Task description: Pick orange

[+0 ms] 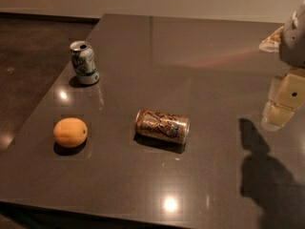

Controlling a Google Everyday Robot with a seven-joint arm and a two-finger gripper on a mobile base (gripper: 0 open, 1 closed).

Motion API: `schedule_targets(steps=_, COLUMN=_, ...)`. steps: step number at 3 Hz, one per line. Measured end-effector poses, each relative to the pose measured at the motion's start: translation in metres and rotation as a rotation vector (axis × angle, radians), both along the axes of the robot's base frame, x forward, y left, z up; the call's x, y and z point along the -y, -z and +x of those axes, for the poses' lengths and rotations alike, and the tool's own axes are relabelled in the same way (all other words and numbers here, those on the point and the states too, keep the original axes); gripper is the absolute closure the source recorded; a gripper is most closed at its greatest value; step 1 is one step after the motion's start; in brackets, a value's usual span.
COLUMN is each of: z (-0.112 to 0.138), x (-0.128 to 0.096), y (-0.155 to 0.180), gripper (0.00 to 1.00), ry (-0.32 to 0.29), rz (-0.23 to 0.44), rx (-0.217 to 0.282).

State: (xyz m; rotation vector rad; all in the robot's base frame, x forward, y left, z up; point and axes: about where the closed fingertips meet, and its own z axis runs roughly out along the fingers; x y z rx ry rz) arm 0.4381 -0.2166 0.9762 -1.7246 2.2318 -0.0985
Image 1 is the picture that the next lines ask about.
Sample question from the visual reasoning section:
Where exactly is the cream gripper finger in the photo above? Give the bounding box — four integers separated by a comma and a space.
258, 26, 284, 52
261, 68, 305, 132

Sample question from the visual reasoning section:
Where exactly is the orange fruit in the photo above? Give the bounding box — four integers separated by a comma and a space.
53, 117, 88, 148

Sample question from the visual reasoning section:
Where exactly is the orange gold soda can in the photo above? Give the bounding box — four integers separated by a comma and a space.
135, 110, 190, 145

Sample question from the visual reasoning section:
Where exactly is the green white soda can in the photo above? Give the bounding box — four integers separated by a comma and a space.
70, 40, 99, 85

